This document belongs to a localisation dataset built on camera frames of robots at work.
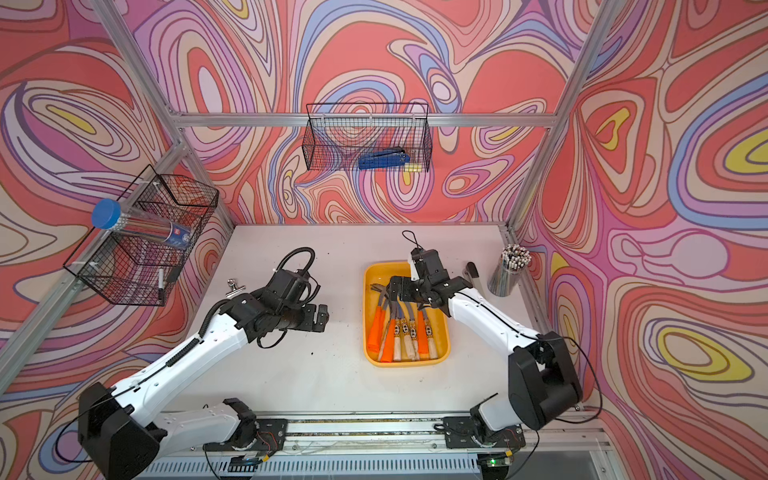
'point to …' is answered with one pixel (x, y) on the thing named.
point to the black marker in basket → (161, 291)
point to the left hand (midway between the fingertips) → (318, 316)
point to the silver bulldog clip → (232, 283)
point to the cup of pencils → (515, 259)
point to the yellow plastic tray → (379, 273)
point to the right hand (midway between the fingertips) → (403, 296)
